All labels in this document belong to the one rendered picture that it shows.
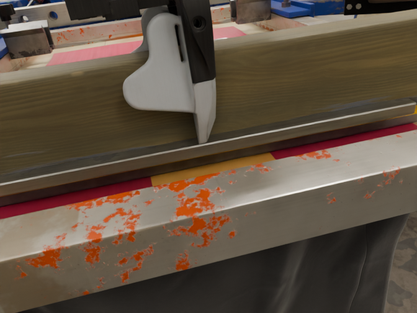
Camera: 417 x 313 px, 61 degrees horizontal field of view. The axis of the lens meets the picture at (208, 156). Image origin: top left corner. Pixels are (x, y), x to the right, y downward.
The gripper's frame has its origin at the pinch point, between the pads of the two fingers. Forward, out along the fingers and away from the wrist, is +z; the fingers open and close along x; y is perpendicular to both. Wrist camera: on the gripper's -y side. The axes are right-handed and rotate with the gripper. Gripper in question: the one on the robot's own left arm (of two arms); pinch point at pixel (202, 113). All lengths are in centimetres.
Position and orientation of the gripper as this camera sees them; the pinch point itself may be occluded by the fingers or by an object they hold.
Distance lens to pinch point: 28.0
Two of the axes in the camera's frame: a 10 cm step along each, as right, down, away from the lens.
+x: 2.3, 4.7, -8.6
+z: 1.3, 8.6, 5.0
